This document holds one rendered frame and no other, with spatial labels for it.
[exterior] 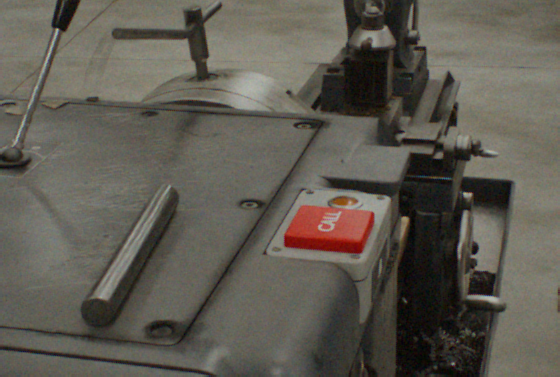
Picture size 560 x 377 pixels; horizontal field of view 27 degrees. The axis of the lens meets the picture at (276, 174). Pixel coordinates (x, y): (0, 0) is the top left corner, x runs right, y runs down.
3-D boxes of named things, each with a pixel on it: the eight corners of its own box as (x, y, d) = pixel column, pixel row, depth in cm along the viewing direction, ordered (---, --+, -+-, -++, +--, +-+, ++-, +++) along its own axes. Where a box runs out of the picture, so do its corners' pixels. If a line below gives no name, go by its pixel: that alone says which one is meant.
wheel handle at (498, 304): (505, 316, 197) (506, 302, 196) (458, 311, 199) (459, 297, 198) (506, 309, 200) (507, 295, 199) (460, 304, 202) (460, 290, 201)
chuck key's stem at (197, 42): (200, 99, 139) (185, 5, 135) (218, 98, 138) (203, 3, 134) (195, 105, 137) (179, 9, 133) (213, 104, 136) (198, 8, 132)
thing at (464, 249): (470, 340, 199) (477, 216, 191) (411, 334, 201) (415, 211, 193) (482, 274, 223) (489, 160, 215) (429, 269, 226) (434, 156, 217)
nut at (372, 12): (382, 30, 192) (382, 10, 190) (358, 29, 192) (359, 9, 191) (386, 25, 195) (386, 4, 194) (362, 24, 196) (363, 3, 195)
